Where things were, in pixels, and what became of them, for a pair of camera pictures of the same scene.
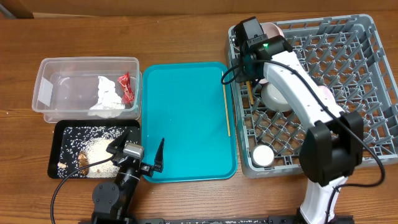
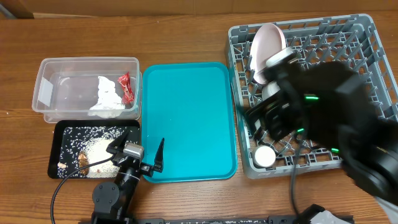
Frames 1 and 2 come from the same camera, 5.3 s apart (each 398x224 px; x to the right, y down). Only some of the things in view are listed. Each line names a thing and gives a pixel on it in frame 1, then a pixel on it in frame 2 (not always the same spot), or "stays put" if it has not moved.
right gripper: [244, 74] -> [268, 111]
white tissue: [109, 104] stays put
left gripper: [147, 169] stays put
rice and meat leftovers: [83, 145] stays put
